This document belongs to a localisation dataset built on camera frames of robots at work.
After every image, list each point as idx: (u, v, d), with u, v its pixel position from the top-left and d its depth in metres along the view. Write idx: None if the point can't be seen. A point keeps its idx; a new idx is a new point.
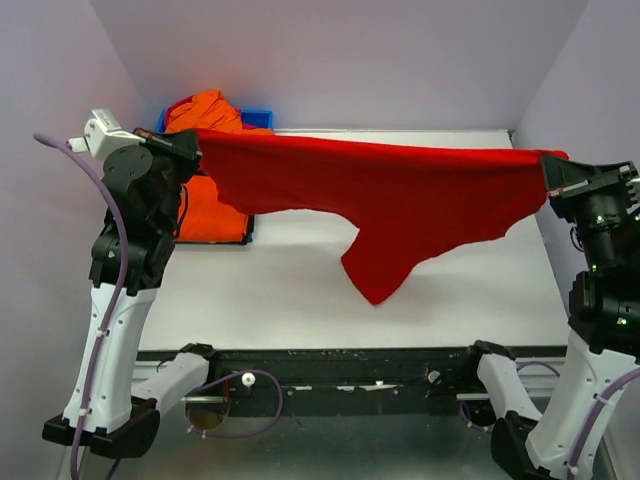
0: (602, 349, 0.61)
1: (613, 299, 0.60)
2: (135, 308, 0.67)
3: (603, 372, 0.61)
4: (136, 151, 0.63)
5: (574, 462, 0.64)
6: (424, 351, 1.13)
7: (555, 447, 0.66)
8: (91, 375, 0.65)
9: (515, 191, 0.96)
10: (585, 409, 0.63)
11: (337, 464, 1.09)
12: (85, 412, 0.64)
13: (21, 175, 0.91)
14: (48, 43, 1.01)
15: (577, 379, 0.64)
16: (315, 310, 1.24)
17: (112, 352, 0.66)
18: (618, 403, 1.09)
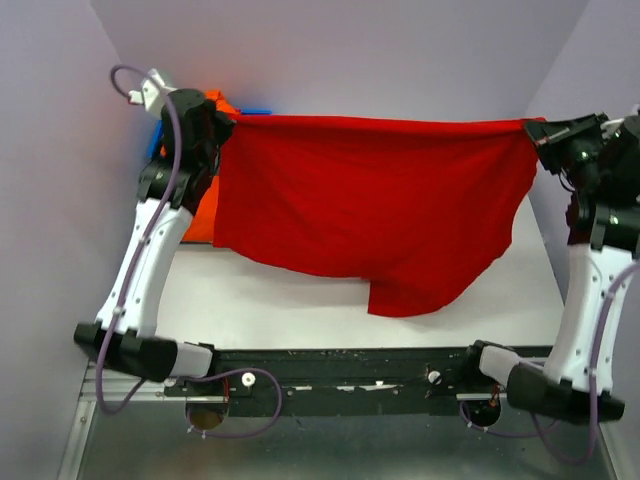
0: (602, 247, 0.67)
1: (603, 207, 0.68)
2: (175, 222, 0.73)
3: (605, 268, 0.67)
4: (192, 90, 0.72)
5: (593, 364, 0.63)
6: (424, 352, 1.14)
7: (573, 354, 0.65)
8: (129, 274, 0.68)
9: (504, 164, 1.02)
10: (596, 308, 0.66)
11: (337, 463, 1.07)
12: (118, 311, 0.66)
13: (26, 172, 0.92)
14: (53, 42, 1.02)
15: (582, 283, 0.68)
16: (316, 307, 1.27)
17: (150, 258, 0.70)
18: (619, 401, 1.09)
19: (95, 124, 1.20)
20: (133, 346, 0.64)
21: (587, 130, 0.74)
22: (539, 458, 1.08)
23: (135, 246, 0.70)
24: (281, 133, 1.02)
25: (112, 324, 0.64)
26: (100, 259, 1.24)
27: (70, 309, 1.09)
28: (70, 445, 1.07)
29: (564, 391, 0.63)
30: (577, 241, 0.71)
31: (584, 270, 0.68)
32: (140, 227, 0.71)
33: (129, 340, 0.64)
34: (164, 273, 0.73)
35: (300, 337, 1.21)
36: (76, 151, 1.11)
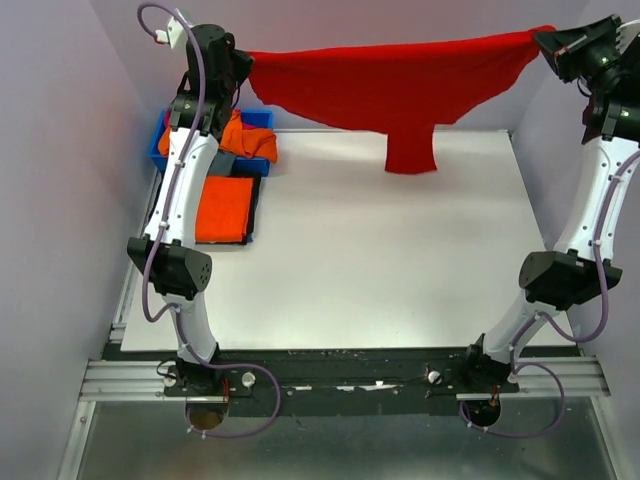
0: (612, 135, 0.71)
1: (617, 103, 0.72)
2: (207, 145, 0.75)
3: (613, 155, 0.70)
4: (211, 28, 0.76)
5: (598, 235, 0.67)
6: (422, 353, 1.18)
7: (579, 229, 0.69)
8: (171, 193, 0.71)
9: (501, 67, 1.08)
10: (603, 190, 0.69)
11: (336, 464, 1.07)
12: (163, 224, 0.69)
13: (24, 175, 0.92)
14: (52, 45, 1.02)
15: (591, 172, 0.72)
16: (315, 309, 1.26)
17: (188, 176, 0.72)
18: (620, 402, 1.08)
19: (95, 125, 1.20)
20: (179, 253, 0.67)
21: (601, 38, 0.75)
22: (540, 459, 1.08)
23: (172, 171, 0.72)
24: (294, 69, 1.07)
25: (158, 235, 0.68)
26: (100, 259, 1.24)
27: (69, 310, 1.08)
28: (70, 446, 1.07)
29: (568, 258, 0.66)
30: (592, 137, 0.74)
31: (594, 161, 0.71)
32: (175, 151, 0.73)
33: (176, 249, 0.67)
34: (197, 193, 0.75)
35: (300, 338, 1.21)
36: (75, 152, 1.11)
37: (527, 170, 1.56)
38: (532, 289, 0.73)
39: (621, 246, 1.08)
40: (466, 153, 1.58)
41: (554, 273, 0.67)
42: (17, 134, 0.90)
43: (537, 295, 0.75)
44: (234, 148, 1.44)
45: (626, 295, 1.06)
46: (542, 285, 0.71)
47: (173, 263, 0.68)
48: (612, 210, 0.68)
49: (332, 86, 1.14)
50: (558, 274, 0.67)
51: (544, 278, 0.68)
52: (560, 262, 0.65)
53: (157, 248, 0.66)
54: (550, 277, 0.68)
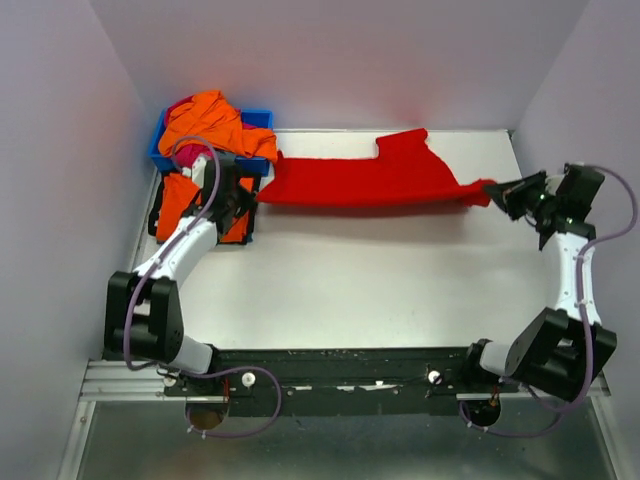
0: (565, 231, 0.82)
1: (561, 216, 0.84)
2: (208, 232, 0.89)
3: (570, 244, 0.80)
4: None
5: (580, 298, 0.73)
6: (422, 352, 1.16)
7: (562, 294, 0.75)
8: (168, 246, 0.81)
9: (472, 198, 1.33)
10: (572, 269, 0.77)
11: (336, 463, 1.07)
12: (156, 262, 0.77)
13: (23, 177, 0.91)
14: (51, 44, 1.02)
15: (556, 257, 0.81)
16: (310, 310, 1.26)
17: (187, 242, 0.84)
18: (621, 403, 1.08)
19: (94, 127, 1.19)
20: (165, 287, 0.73)
21: (535, 183, 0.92)
22: (540, 460, 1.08)
23: (176, 234, 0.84)
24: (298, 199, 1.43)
25: (149, 269, 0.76)
26: (99, 260, 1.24)
27: (69, 312, 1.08)
28: (69, 446, 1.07)
29: (557, 317, 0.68)
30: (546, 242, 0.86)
31: (557, 247, 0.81)
32: (184, 224, 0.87)
33: (162, 284, 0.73)
34: (188, 262, 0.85)
35: (299, 338, 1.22)
36: (75, 153, 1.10)
37: (527, 171, 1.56)
38: (527, 364, 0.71)
39: (623, 249, 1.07)
40: (466, 153, 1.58)
41: (547, 334, 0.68)
42: (15, 135, 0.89)
43: (532, 375, 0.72)
44: (234, 148, 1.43)
45: (627, 295, 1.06)
46: (537, 355, 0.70)
47: (157, 299, 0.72)
48: (587, 280, 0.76)
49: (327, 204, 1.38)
50: (550, 334, 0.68)
51: (537, 342, 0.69)
52: (551, 321, 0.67)
53: (145, 278, 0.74)
54: (543, 340, 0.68)
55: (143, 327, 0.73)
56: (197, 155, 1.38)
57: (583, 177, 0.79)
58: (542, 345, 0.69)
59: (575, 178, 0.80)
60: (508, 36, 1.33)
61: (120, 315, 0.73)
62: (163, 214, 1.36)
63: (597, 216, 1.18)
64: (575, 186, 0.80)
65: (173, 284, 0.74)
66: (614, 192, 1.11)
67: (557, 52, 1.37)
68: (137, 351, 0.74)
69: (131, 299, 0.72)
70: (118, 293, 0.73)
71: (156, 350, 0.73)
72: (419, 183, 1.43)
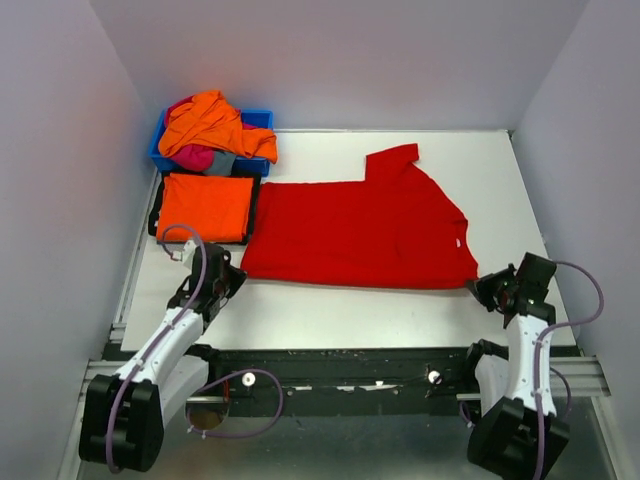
0: (526, 312, 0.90)
1: (524, 297, 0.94)
2: (193, 323, 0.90)
3: (532, 327, 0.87)
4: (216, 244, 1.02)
5: (537, 386, 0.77)
6: (423, 352, 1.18)
7: (520, 382, 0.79)
8: (152, 344, 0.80)
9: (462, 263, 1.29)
10: (531, 352, 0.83)
11: (337, 463, 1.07)
12: (139, 363, 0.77)
13: (22, 176, 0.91)
14: (51, 43, 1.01)
15: (518, 340, 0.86)
16: (308, 313, 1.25)
17: (172, 336, 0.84)
18: (621, 403, 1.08)
19: (94, 127, 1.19)
20: (145, 393, 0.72)
21: (504, 274, 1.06)
22: None
23: (161, 328, 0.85)
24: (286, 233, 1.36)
25: (130, 373, 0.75)
26: (99, 261, 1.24)
27: (69, 313, 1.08)
28: (70, 445, 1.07)
29: (514, 407, 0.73)
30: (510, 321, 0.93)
31: (518, 331, 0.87)
32: (169, 317, 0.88)
33: (142, 390, 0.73)
34: (172, 359, 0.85)
35: (299, 337, 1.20)
36: (74, 155, 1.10)
37: (528, 170, 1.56)
38: (484, 450, 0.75)
39: (624, 249, 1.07)
40: (466, 152, 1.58)
41: (503, 424, 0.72)
42: (14, 134, 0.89)
43: (490, 459, 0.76)
44: (234, 148, 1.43)
45: (627, 295, 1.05)
46: (494, 442, 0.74)
47: (137, 407, 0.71)
48: (543, 368, 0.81)
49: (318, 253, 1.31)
50: (506, 423, 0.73)
51: (493, 431, 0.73)
52: (507, 411, 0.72)
53: (126, 383, 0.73)
54: (499, 428, 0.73)
55: (122, 434, 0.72)
56: (196, 157, 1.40)
57: (538, 262, 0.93)
58: (498, 434, 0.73)
59: (530, 264, 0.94)
60: (508, 36, 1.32)
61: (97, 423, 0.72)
62: (163, 214, 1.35)
63: (598, 216, 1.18)
64: (532, 271, 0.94)
65: (155, 390, 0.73)
66: (615, 191, 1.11)
67: (558, 51, 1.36)
68: (115, 456, 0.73)
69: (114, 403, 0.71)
70: (97, 401, 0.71)
71: (138, 454, 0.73)
72: (413, 219, 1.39)
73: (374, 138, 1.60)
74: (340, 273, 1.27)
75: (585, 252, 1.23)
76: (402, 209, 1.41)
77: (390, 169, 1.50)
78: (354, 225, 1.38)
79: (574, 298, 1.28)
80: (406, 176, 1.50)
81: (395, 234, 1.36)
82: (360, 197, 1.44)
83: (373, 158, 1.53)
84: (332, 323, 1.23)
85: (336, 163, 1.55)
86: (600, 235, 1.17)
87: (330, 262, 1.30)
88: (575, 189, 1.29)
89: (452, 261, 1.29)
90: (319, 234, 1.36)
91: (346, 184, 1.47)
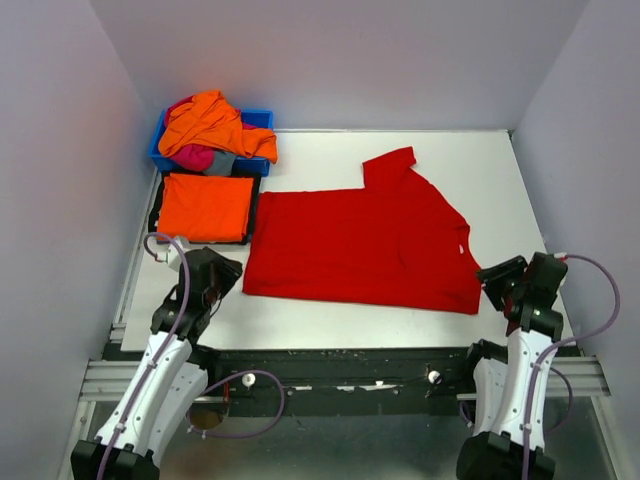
0: (529, 329, 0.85)
1: (529, 305, 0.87)
2: (179, 352, 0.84)
3: (532, 346, 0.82)
4: (201, 252, 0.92)
5: (527, 419, 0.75)
6: (423, 353, 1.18)
7: (510, 412, 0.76)
8: (133, 398, 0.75)
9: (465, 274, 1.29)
10: (527, 377, 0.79)
11: (337, 464, 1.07)
12: (119, 427, 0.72)
13: (24, 177, 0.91)
14: (51, 45, 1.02)
15: (515, 360, 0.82)
16: (310, 315, 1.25)
17: (153, 383, 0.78)
18: (620, 403, 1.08)
19: (94, 129, 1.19)
20: (129, 460, 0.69)
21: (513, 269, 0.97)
22: None
23: (143, 370, 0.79)
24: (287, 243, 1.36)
25: (112, 439, 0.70)
26: (100, 262, 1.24)
27: (69, 313, 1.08)
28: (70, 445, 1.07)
29: (500, 440, 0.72)
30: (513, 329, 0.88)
31: (517, 351, 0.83)
32: (150, 351, 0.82)
33: (126, 457, 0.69)
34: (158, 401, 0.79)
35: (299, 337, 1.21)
36: (75, 155, 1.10)
37: (527, 170, 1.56)
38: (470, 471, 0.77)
39: (623, 250, 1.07)
40: (466, 152, 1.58)
41: (487, 455, 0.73)
42: (15, 136, 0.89)
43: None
44: (234, 148, 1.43)
45: (628, 294, 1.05)
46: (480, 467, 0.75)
47: (121, 472, 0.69)
48: (538, 395, 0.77)
49: (319, 264, 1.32)
50: (490, 455, 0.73)
51: (478, 459, 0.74)
52: (491, 445, 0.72)
53: (109, 450, 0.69)
54: (484, 457, 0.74)
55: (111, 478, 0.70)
56: (196, 157, 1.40)
57: (547, 266, 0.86)
58: (482, 463, 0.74)
59: (539, 268, 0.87)
60: (508, 36, 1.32)
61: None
62: (163, 213, 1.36)
63: (597, 216, 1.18)
64: (540, 275, 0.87)
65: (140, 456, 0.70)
66: (614, 191, 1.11)
67: (559, 51, 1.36)
68: None
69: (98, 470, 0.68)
70: (83, 465, 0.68)
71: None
72: (413, 227, 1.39)
73: (374, 139, 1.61)
74: (343, 289, 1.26)
75: (585, 252, 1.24)
76: (402, 215, 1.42)
77: (388, 173, 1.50)
78: (356, 236, 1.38)
79: (574, 298, 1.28)
80: (405, 180, 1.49)
81: (396, 241, 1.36)
82: (360, 206, 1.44)
83: (370, 161, 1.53)
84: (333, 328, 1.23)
85: (336, 163, 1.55)
86: (599, 236, 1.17)
87: (332, 274, 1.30)
88: (575, 189, 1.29)
89: (460, 274, 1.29)
90: (320, 246, 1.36)
91: (347, 191, 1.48)
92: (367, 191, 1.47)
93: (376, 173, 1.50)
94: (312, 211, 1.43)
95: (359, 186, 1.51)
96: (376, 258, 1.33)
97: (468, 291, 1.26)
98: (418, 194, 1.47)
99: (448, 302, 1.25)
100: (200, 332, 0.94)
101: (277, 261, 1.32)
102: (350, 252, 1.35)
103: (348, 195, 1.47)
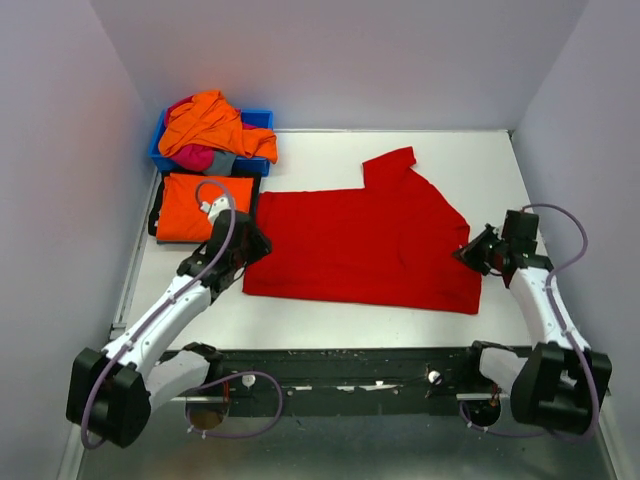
0: (526, 266, 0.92)
1: (516, 254, 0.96)
2: (198, 297, 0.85)
3: (538, 278, 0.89)
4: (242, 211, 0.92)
5: (564, 326, 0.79)
6: (422, 352, 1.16)
7: (547, 327, 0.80)
8: (146, 322, 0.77)
9: (464, 275, 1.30)
10: (545, 299, 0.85)
11: (337, 464, 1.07)
12: (127, 344, 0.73)
13: (24, 179, 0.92)
14: (51, 46, 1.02)
15: (528, 291, 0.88)
16: (310, 315, 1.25)
17: (169, 315, 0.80)
18: (620, 403, 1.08)
19: (94, 128, 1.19)
20: (126, 377, 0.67)
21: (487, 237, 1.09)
22: (541, 458, 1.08)
23: (162, 301, 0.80)
24: (287, 243, 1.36)
25: (118, 353, 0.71)
26: (99, 262, 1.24)
27: (69, 314, 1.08)
28: (70, 445, 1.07)
29: (554, 351, 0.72)
30: (512, 276, 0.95)
31: (525, 283, 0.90)
32: (173, 289, 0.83)
33: (125, 373, 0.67)
34: (166, 337, 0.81)
35: (299, 338, 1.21)
36: (74, 156, 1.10)
37: (527, 170, 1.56)
38: (535, 405, 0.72)
39: (623, 251, 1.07)
40: (466, 152, 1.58)
41: (547, 368, 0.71)
42: (15, 138, 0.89)
43: (542, 419, 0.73)
44: (234, 148, 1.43)
45: (628, 294, 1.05)
46: (543, 389, 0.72)
47: (117, 389, 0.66)
48: (561, 308, 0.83)
49: (319, 263, 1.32)
50: (548, 369, 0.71)
51: (540, 380, 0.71)
52: (548, 354, 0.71)
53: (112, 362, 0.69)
54: (543, 376, 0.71)
55: (105, 405, 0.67)
56: (196, 157, 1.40)
57: (523, 219, 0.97)
58: (545, 381, 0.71)
59: (516, 222, 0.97)
60: (508, 37, 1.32)
61: (82, 394, 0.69)
62: (163, 214, 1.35)
63: (596, 217, 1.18)
64: (518, 226, 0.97)
65: (140, 376, 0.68)
66: (614, 193, 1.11)
67: (558, 51, 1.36)
68: (97, 429, 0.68)
69: (97, 379, 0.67)
70: (82, 375, 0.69)
71: (115, 434, 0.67)
72: (412, 227, 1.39)
73: (373, 139, 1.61)
74: (345, 289, 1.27)
75: (585, 253, 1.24)
76: (402, 214, 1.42)
77: (389, 173, 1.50)
78: (355, 235, 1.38)
79: (574, 298, 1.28)
80: (405, 180, 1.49)
81: (395, 241, 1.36)
82: (361, 206, 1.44)
83: (370, 162, 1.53)
84: (334, 330, 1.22)
85: (336, 162, 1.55)
86: (598, 237, 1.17)
87: (332, 274, 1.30)
88: (574, 190, 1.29)
89: (459, 274, 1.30)
90: (320, 245, 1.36)
91: (347, 191, 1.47)
92: (368, 190, 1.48)
93: (376, 173, 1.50)
94: (312, 211, 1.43)
95: (359, 186, 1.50)
96: (376, 258, 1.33)
97: (466, 291, 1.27)
98: (419, 194, 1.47)
99: (449, 303, 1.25)
100: (220, 290, 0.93)
101: (277, 261, 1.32)
102: (350, 251, 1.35)
103: (348, 194, 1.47)
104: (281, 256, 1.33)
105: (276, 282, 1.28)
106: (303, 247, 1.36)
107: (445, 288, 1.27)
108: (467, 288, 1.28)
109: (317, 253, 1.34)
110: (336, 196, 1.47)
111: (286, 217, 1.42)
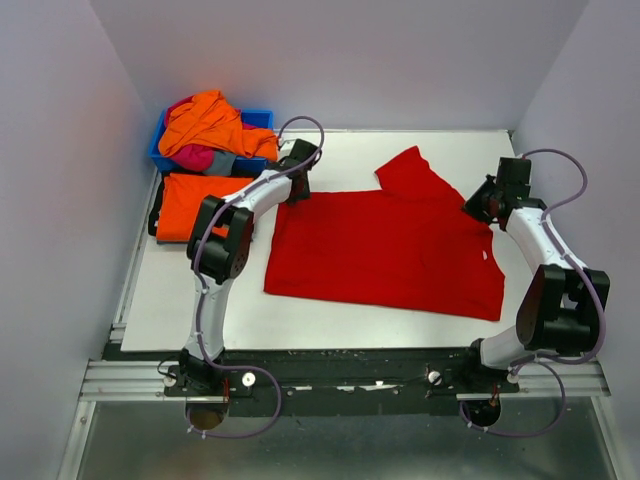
0: (520, 206, 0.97)
1: (511, 199, 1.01)
2: (282, 188, 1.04)
3: (533, 214, 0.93)
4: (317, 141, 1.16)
5: (562, 251, 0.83)
6: (423, 353, 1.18)
7: (546, 253, 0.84)
8: (252, 187, 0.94)
9: (486, 282, 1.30)
10: (542, 232, 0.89)
11: (337, 464, 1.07)
12: (240, 196, 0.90)
13: (23, 180, 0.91)
14: (50, 45, 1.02)
15: (526, 228, 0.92)
16: (315, 316, 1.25)
17: (267, 188, 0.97)
18: (622, 406, 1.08)
19: (94, 127, 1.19)
20: (244, 215, 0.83)
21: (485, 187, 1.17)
22: (540, 459, 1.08)
23: (259, 179, 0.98)
24: (305, 243, 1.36)
25: (235, 198, 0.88)
26: (99, 262, 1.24)
27: (69, 314, 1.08)
28: (70, 445, 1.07)
29: (555, 272, 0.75)
30: (509, 221, 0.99)
31: (522, 220, 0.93)
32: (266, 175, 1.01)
33: (242, 213, 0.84)
34: (262, 206, 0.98)
35: (300, 338, 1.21)
36: (74, 155, 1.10)
37: None
38: (539, 327, 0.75)
39: (623, 251, 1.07)
40: (466, 152, 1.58)
41: (550, 288, 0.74)
42: (14, 139, 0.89)
43: (546, 341, 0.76)
44: (234, 148, 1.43)
45: (628, 295, 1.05)
46: (548, 309, 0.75)
47: (236, 225, 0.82)
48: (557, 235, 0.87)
49: (338, 265, 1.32)
50: (552, 287, 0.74)
51: (543, 298, 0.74)
52: (551, 273, 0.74)
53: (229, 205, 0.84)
54: (548, 296, 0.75)
55: (218, 245, 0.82)
56: (196, 157, 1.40)
57: (515, 163, 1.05)
58: (549, 299, 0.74)
59: (510, 166, 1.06)
60: (507, 37, 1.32)
61: (202, 228, 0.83)
62: (162, 214, 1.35)
63: (596, 218, 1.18)
64: (512, 170, 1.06)
65: (251, 215, 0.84)
66: (614, 196, 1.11)
67: (558, 52, 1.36)
68: (210, 263, 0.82)
69: (215, 217, 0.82)
70: (206, 214, 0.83)
71: (223, 267, 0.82)
72: (431, 232, 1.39)
73: (373, 140, 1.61)
74: (362, 291, 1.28)
75: (584, 254, 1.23)
76: (420, 220, 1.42)
77: (402, 179, 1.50)
78: (372, 237, 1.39)
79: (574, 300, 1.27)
80: (427, 185, 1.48)
81: (415, 247, 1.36)
82: (381, 209, 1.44)
83: (383, 165, 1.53)
84: (341, 330, 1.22)
85: (336, 163, 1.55)
86: (598, 237, 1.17)
87: (350, 276, 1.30)
88: (574, 191, 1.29)
89: (481, 281, 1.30)
90: (337, 246, 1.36)
91: (363, 194, 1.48)
92: (384, 193, 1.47)
93: (392, 177, 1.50)
94: (327, 213, 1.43)
95: (365, 189, 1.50)
96: (395, 261, 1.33)
97: (489, 296, 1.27)
98: (439, 198, 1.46)
99: (465, 308, 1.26)
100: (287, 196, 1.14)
101: (295, 261, 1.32)
102: (369, 253, 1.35)
103: (364, 197, 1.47)
104: (299, 256, 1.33)
105: (294, 281, 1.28)
106: (320, 247, 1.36)
107: (466, 294, 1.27)
108: (486, 295, 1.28)
109: (335, 254, 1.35)
110: (352, 197, 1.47)
111: (302, 218, 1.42)
